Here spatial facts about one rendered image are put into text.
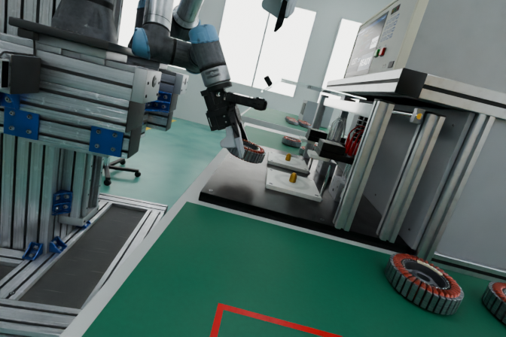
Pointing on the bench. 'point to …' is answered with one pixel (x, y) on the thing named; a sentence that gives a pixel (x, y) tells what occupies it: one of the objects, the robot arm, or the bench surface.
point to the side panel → (472, 207)
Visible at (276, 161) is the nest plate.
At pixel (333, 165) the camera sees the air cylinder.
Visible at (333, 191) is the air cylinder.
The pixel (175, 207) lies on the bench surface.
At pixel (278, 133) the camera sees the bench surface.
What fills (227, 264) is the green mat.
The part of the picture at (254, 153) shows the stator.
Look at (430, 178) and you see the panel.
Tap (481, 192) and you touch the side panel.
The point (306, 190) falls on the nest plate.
